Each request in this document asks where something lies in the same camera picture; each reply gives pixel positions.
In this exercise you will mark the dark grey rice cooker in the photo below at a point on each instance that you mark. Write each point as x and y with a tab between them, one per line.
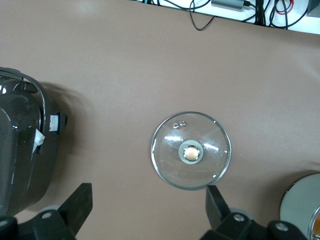
20	150

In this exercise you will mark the stainless steel cooking pot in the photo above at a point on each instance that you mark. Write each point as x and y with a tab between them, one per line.
297	207

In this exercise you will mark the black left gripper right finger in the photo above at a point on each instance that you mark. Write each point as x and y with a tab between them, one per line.
217	212

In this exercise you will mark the grey usb hub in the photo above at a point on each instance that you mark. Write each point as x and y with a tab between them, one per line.
227	3

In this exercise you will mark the round glass pot lid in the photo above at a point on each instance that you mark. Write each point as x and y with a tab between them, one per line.
192	155

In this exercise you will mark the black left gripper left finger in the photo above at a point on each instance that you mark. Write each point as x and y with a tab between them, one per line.
75	212

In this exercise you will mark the brown table mat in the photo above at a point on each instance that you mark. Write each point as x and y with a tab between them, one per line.
112	75

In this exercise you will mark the dark grey box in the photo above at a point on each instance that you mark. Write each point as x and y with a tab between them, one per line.
314	6

